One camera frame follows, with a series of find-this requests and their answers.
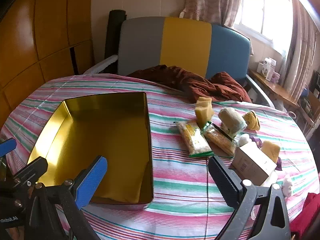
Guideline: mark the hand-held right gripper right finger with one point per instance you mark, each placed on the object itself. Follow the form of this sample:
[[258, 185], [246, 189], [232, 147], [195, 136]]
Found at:
[[225, 180]]

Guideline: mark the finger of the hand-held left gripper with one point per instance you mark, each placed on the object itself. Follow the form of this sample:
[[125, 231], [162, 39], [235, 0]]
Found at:
[[32, 168], [7, 147]]

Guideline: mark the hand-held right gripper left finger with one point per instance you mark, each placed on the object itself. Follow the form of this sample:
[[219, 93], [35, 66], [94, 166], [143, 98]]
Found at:
[[92, 180]]

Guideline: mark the white plastic-wrapped bun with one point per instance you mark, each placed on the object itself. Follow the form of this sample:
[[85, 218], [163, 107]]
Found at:
[[243, 140]]

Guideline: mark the red tin box gold interior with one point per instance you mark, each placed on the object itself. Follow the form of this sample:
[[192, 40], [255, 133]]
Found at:
[[100, 135]]

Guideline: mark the purple candy packet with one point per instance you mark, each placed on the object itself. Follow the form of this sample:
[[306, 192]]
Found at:
[[278, 164], [257, 141]]

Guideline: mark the green white snack packet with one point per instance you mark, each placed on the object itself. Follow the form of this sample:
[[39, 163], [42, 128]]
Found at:
[[193, 140]]

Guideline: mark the yellow snack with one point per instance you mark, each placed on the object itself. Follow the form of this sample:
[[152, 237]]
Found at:
[[271, 150]]

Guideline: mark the small cardboard box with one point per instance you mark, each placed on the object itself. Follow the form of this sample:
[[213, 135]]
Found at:
[[250, 165]]

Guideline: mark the orange snack packet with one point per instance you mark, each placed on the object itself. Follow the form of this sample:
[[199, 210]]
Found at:
[[220, 140]]

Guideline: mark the striped pink green tablecloth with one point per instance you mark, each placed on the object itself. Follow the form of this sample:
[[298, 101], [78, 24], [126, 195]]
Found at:
[[180, 185]]

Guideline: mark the white crumpled wrapper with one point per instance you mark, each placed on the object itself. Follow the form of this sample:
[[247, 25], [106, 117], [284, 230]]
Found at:
[[287, 186]]

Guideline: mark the yellow plush toy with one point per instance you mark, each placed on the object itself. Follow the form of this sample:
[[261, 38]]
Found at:
[[252, 121]]

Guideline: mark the yellow sponge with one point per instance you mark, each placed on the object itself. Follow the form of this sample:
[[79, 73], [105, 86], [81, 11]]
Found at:
[[203, 112]]

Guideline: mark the dark red cloth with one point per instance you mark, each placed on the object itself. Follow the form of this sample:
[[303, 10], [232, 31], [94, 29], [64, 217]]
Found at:
[[190, 82]]

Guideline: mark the wooden side desk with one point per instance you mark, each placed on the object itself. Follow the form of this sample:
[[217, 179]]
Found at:
[[277, 90]]

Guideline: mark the small purple box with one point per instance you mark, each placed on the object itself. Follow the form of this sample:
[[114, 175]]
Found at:
[[275, 77]]

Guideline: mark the blue mug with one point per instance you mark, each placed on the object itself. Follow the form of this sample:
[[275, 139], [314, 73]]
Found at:
[[305, 90]]

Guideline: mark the wooden wardrobe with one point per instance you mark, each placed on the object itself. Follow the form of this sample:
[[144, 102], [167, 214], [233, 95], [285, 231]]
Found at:
[[37, 30]]

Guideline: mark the white tall carton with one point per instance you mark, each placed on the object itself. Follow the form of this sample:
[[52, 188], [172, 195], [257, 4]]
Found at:
[[271, 67]]

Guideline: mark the grey yellow blue armchair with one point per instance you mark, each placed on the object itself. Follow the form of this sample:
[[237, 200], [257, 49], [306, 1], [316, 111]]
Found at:
[[185, 42]]

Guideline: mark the black rolled mat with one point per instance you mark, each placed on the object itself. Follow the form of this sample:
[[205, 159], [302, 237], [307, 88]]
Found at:
[[113, 35]]

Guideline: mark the beige patterned curtain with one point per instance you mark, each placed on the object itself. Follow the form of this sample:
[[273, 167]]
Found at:
[[302, 42], [210, 0]]

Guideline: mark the window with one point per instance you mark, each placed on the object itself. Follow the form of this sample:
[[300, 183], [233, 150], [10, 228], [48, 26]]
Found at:
[[265, 10]]

